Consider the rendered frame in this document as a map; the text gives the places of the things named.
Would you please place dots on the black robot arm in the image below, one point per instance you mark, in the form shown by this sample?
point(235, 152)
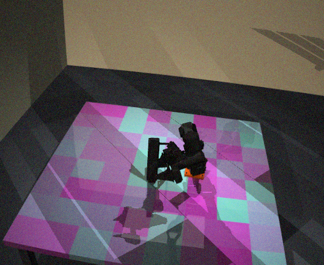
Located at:
point(193, 146)

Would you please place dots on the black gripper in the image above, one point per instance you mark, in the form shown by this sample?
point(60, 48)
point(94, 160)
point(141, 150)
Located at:
point(174, 173)

